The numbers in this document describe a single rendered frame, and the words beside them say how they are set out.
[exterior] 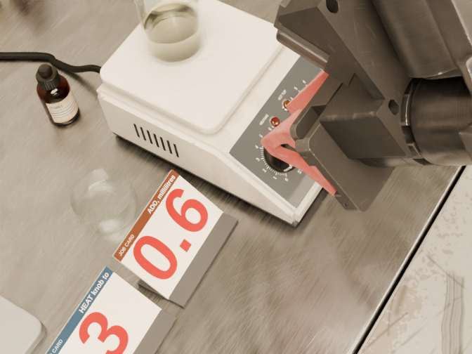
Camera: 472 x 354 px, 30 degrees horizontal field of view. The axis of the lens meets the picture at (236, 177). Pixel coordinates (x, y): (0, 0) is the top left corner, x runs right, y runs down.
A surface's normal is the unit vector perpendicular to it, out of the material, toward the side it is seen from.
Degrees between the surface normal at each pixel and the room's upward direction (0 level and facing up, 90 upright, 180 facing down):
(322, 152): 50
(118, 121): 90
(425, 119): 60
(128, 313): 40
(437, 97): 46
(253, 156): 30
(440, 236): 0
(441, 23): 90
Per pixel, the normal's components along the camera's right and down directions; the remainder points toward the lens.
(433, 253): -0.09, -0.52
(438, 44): -0.25, 0.48
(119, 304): 0.49, -0.15
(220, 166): -0.54, 0.74
